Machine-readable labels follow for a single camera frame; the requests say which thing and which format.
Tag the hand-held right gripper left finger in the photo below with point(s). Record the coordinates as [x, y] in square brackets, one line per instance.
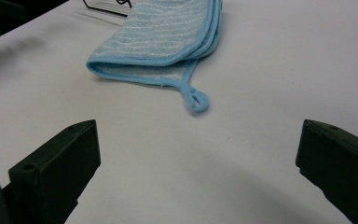
[59, 174]

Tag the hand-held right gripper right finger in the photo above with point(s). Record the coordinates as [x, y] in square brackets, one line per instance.
[338, 165]

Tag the light blue striped towel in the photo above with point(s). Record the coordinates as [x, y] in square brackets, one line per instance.
[158, 34]

